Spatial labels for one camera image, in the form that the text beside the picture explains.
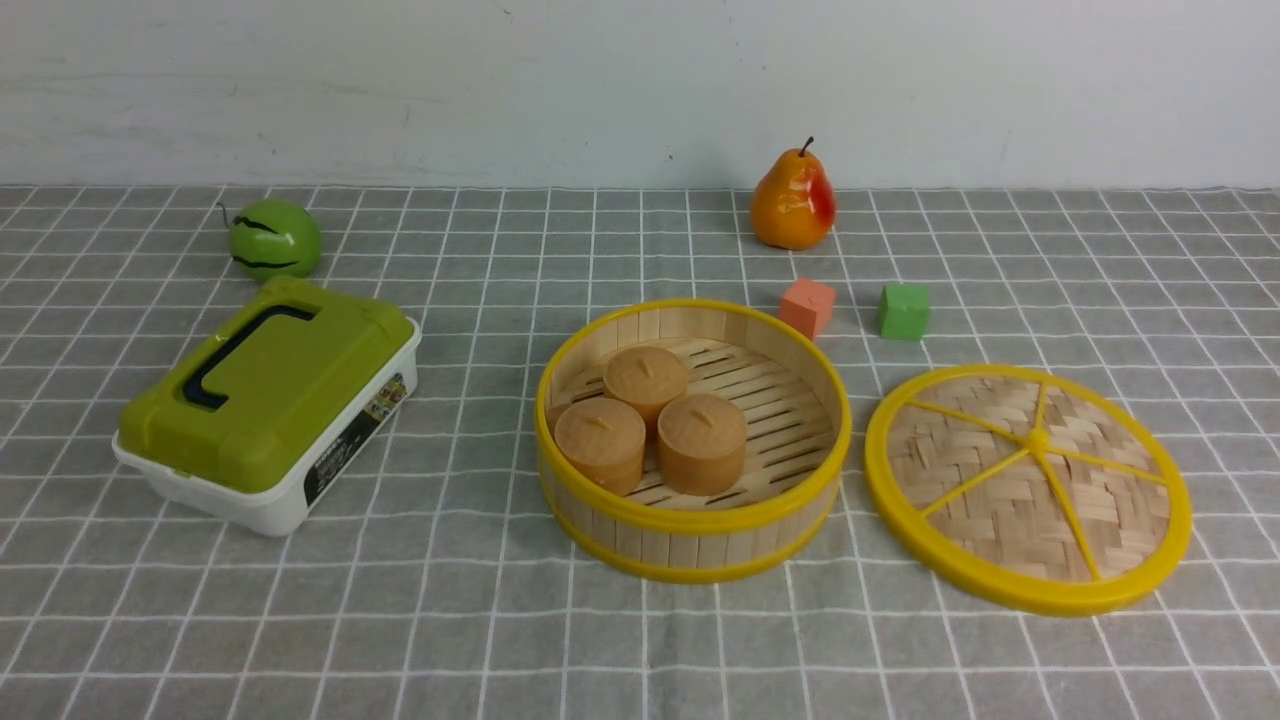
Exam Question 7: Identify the back brown toy bun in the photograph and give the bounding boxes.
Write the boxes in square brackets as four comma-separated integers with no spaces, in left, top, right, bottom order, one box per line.
[602,345,690,430]

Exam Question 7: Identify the orange foam cube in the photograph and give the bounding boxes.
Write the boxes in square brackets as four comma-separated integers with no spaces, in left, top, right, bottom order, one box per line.
[777,277,837,341]

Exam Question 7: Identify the green lidded white storage box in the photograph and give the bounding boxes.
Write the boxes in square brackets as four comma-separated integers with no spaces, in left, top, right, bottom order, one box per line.
[111,277,422,536]

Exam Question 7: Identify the brown toy bun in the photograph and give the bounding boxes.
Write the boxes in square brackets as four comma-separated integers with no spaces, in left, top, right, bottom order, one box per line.
[553,396,646,496]
[655,393,748,497]
[602,345,690,430]

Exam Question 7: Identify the orange red toy pear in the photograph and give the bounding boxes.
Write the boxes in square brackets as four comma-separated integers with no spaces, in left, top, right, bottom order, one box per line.
[749,137,838,251]

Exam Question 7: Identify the front left brown toy bun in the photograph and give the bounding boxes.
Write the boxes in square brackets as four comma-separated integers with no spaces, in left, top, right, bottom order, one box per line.
[553,396,646,496]

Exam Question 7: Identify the yellow rimmed bamboo steamer basket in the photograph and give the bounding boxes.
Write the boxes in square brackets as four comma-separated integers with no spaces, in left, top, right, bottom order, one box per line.
[531,299,854,584]

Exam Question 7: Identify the green striped toy fruit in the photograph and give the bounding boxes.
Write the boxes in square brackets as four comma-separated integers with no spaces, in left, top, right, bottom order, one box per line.
[218,197,323,283]

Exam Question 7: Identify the green foam cube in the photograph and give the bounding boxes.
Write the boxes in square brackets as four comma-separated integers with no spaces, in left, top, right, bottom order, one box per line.
[876,283,931,342]

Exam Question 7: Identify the front right brown toy bun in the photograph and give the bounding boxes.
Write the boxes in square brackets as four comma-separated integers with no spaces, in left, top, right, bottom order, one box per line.
[655,393,748,497]

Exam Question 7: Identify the yellow woven bamboo steamer lid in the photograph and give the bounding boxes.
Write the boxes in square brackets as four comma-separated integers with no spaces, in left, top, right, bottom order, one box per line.
[864,364,1192,618]

